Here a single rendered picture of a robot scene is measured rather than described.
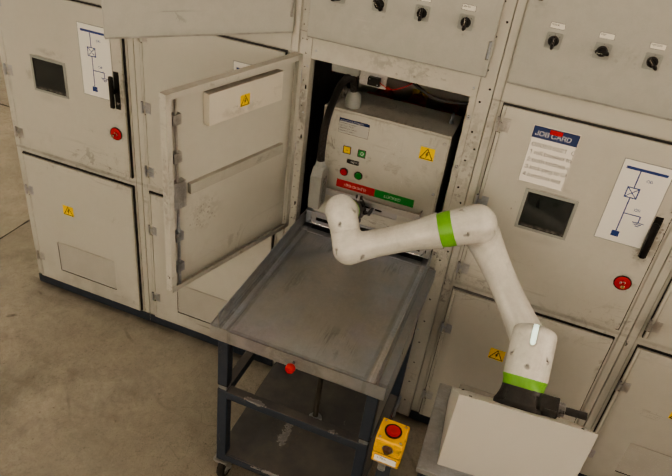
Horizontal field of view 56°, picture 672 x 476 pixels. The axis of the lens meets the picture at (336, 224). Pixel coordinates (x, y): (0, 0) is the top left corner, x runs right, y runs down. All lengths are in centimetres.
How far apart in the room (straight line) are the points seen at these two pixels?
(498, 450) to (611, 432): 105
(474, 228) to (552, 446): 66
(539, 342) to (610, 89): 80
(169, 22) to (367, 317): 118
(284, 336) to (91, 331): 152
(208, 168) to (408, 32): 80
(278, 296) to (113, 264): 127
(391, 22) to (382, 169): 57
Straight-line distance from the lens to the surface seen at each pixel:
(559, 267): 244
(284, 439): 273
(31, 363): 337
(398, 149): 239
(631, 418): 286
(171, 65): 262
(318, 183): 244
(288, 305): 227
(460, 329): 267
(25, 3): 300
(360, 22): 222
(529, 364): 194
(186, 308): 324
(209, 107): 207
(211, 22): 222
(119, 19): 215
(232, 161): 228
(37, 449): 302
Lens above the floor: 233
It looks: 33 degrees down
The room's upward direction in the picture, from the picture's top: 8 degrees clockwise
